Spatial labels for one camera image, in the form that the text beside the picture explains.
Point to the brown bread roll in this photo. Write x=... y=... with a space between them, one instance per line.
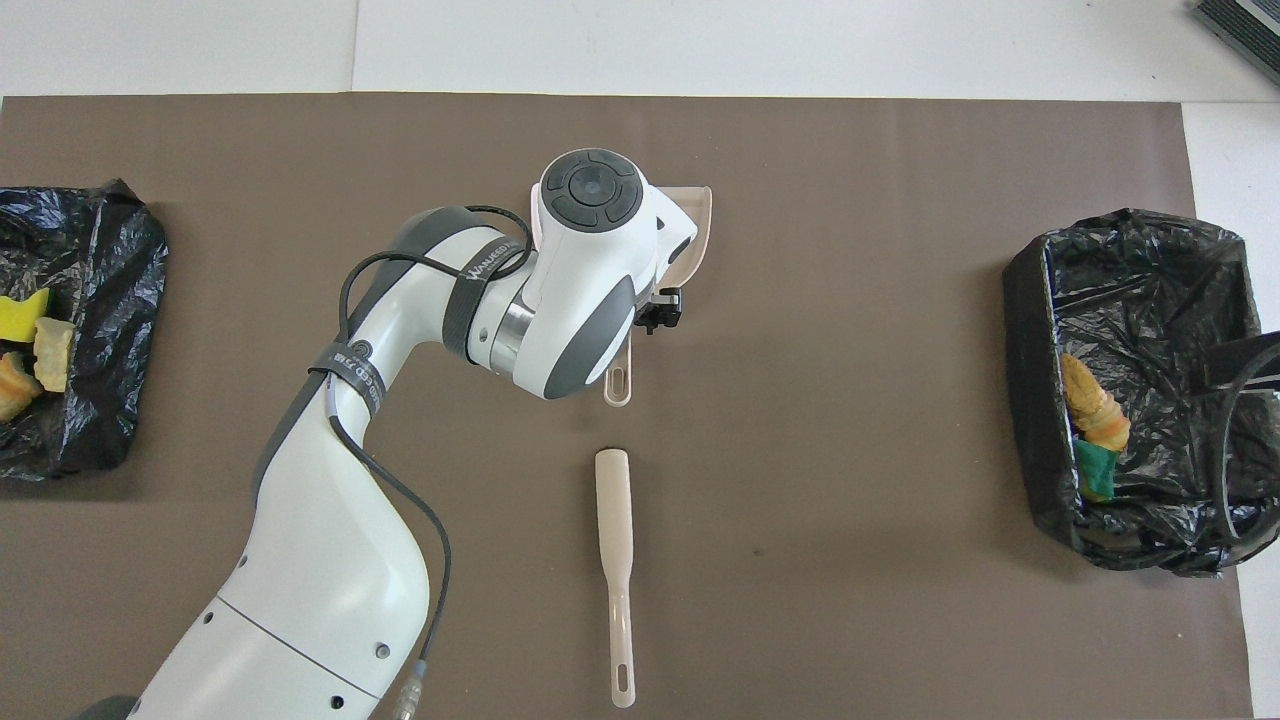
x=1076 y=378

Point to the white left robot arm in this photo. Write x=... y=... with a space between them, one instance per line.
x=330 y=560

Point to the brown table mat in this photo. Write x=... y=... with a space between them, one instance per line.
x=800 y=160

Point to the black bag-lined bin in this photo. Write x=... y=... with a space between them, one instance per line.
x=100 y=330
x=1180 y=300

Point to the grey ribbed device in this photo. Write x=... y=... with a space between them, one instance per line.
x=1245 y=25

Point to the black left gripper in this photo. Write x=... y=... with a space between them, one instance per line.
x=648 y=312

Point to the yellow and green sponge piece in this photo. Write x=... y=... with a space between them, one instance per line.
x=1098 y=472

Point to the striped orange croissant piece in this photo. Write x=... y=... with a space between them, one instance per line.
x=12 y=388
x=54 y=354

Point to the pale yellow bread piece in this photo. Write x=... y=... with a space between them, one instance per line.
x=1105 y=425

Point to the beige plastic dustpan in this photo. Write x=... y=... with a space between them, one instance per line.
x=700 y=230

